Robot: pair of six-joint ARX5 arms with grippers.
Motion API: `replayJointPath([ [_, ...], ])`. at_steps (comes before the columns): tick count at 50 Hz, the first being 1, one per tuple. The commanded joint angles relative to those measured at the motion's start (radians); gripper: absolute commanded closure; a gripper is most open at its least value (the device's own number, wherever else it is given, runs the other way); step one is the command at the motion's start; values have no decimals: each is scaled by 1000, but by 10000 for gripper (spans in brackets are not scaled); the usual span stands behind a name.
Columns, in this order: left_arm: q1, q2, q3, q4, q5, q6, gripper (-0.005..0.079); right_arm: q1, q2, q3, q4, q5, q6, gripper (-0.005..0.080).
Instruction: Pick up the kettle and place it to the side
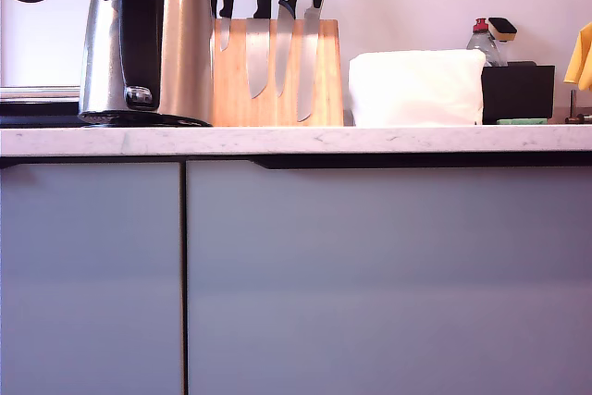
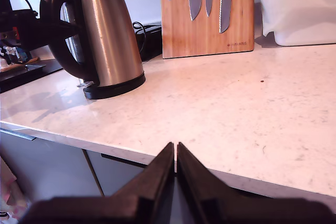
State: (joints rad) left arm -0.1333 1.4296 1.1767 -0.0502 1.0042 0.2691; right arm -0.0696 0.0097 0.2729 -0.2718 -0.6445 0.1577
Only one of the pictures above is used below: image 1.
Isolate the wide santoku knife black handle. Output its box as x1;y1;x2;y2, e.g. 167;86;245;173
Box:
244;0;275;101

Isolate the stainless kettle with black handle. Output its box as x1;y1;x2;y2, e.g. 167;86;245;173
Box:
78;0;215;120

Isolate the wooden knife block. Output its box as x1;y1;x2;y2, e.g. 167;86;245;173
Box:
211;18;345;129

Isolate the black kettle base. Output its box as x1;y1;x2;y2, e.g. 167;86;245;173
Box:
77;110;216;130

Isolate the serrated bread knife black handle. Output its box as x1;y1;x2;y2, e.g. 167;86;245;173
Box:
295;0;329;124

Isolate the narrow grey cabinet door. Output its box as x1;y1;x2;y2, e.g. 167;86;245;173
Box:
0;161;183;395

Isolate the yellow banana bunch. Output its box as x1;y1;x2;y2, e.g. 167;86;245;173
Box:
562;21;592;93

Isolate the green sponge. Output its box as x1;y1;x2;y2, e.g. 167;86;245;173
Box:
496;117;549;127

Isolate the black sink caddy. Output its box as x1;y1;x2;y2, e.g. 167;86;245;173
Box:
480;60;557;126

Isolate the metal sink tap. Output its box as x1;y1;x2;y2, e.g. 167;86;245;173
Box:
564;89;592;127

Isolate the clear soap bottle red cap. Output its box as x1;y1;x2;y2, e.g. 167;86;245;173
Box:
465;17;503;68

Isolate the black grill with silver handle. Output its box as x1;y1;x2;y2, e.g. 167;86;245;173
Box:
0;84;84;130

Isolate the black cabinet handle strip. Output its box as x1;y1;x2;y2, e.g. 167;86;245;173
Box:
252;153;592;171

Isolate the carving knife curved black handle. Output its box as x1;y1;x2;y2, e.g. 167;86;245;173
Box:
274;0;308;98

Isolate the wide grey cabinet door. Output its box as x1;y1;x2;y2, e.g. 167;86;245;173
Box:
185;159;592;395

